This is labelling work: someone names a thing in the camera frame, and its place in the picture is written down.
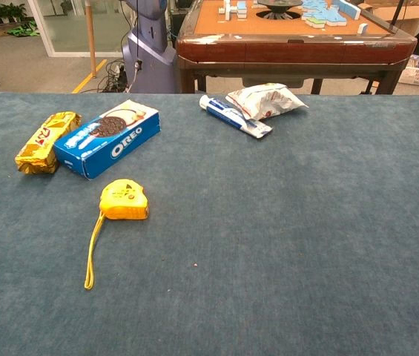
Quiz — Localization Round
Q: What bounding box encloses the yellow tape measure with strap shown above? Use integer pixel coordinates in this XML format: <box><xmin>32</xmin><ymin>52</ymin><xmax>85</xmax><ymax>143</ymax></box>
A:
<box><xmin>84</xmin><ymin>178</ymin><xmax>150</xmax><ymax>291</ymax></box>

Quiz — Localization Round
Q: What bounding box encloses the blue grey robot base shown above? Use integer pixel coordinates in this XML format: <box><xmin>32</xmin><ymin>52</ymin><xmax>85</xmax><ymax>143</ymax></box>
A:
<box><xmin>119</xmin><ymin>0</ymin><xmax>180</xmax><ymax>93</ymax></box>

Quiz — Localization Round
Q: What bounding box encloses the white blue toothpaste tube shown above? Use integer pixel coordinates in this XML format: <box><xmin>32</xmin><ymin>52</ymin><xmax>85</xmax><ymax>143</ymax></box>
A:
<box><xmin>199</xmin><ymin>94</ymin><xmax>274</xmax><ymax>139</ymax></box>

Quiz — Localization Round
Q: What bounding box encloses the blue table cloth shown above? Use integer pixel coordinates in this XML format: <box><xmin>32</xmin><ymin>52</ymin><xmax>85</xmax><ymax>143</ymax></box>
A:
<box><xmin>0</xmin><ymin>91</ymin><xmax>419</xmax><ymax>356</ymax></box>

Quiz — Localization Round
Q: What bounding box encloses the white crinkled snack bag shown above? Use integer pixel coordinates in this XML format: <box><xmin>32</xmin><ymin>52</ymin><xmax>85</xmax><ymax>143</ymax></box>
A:
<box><xmin>225</xmin><ymin>82</ymin><xmax>309</xmax><ymax>122</ymax></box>

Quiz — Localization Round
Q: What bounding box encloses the blue Oreo cookie box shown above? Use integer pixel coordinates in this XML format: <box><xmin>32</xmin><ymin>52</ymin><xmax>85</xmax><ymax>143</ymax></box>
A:
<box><xmin>53</xmin><ymin>99</ymin><xmax>162</xmax><ymax>181</ymax></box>

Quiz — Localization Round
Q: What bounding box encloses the brown mahjong table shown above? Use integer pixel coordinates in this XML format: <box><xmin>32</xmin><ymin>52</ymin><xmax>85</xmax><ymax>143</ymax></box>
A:
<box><xmin>175</xmin><ymin>0</ymin><xmax>418</xmax><ymax>95</ymax></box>

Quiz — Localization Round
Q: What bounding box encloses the gold foil snack pack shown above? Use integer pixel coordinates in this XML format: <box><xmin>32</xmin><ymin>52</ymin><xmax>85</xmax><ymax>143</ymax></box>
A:
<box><xmin>14</xmin><ymin>111</ymin><xmax>82</xmax><ymax>176</ymax></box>

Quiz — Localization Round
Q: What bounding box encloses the standing mahjong tile cluster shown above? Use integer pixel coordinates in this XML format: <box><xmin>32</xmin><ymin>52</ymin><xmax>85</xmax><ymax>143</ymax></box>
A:
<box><xmin>218</xmin><ymin>0</ymin><xmax>249</xmax><ymax>21</ymax></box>

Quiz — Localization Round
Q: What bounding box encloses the wooden pole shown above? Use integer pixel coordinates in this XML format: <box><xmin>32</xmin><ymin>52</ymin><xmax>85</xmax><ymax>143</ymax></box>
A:
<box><xmin>85</xmin><ymin>0</ymin><xmax>98</xmax><ymax>79</ymax></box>

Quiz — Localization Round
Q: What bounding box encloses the black mahjong table centre dial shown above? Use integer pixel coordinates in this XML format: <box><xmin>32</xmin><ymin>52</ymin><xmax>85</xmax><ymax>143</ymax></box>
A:
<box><xmin>256</xmin><ymin>0</ymin><xmax>304</xmax><ymax>20</ymax></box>

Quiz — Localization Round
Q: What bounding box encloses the pile of blue mahjong tiles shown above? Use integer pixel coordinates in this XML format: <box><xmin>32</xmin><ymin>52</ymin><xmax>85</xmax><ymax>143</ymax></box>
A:
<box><xmin>300</xmin><ymin>0</ymin><xmax>362</xmax><ymax>29</ymax></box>

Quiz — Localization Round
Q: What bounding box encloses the green item on floor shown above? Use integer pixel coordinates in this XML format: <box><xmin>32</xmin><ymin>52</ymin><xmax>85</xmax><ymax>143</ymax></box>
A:
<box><xmin>7</xmin><ymin>22</ymin><xmax>42</xmax><ymax>38</ymax></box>

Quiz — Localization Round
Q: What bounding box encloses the cardboard box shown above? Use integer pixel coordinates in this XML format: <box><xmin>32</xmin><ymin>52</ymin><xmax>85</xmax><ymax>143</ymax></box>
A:
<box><xmin>364</xmin><ymin>0</ymin><xmax>419</xmax><ymax>36</ymax></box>

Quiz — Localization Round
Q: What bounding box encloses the floor cable bundle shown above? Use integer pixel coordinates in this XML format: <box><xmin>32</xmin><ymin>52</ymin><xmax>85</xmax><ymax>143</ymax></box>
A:
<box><xmin>96</xmin><ymin>59</ymin><xmax>131</xmax><ymax>93</ymax></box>

